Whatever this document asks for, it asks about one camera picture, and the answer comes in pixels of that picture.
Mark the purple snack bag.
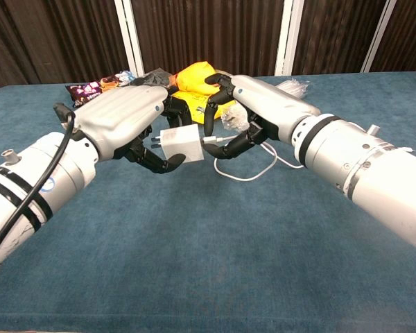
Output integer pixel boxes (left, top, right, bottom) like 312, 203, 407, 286
65, 76, 121, 108

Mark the white power adapter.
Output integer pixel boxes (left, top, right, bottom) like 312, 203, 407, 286
150, 124, 205, 166

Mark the white charger with cable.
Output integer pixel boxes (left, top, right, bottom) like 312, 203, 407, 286
202, 135, 306, 182

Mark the blue white small packet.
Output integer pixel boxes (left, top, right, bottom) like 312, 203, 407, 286
116, 70, 137, 86

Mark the black garment in clear bag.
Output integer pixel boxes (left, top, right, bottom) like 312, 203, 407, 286
130, 67, 178, 97

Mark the white partition post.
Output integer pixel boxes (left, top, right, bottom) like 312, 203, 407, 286
359, 0, 399, 74
113, 0, 146, 78
275, 0, 305, 77

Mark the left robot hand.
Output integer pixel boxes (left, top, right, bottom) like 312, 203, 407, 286
74, 85, 191, 174

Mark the blue table cloth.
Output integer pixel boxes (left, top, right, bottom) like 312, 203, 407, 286
0, 71, 416, 333

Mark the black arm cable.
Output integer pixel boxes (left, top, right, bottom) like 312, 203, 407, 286
0, 101, 76, 265

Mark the yellow snack bag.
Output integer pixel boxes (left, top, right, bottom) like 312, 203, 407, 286
169, 90, 237, 124

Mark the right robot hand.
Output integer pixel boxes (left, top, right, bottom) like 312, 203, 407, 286
202, 71, 322, 160

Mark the dark brown partition panel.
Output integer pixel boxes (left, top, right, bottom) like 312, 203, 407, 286
131, 0, 286, 78
292, 0, 386, 76
0, 0, 137, 95
370, 0, 416, 74

